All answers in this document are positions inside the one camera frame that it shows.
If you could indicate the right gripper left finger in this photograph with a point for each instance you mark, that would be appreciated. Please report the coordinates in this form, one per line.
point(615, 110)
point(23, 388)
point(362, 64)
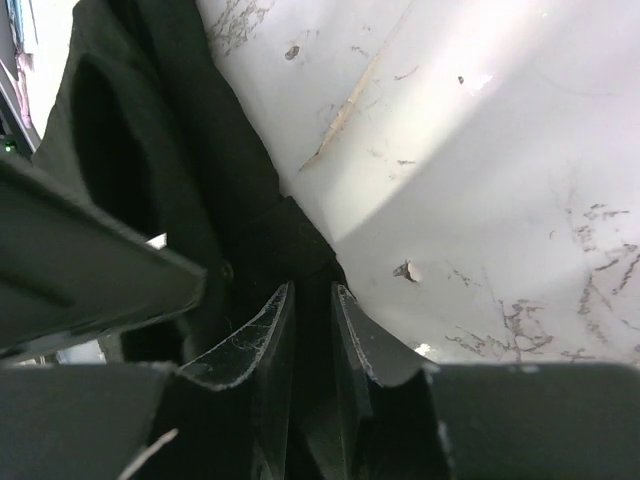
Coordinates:
point(250, 376)

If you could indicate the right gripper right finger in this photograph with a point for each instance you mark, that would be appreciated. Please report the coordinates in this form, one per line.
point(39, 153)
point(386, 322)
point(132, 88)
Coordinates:
point(387, 421)

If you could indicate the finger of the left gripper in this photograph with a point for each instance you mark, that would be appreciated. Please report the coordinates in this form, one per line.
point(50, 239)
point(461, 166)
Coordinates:
point(71, 273)

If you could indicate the black long sleeve shirt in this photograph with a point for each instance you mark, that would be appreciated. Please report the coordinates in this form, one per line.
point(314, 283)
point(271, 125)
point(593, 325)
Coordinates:
point(146, 128)

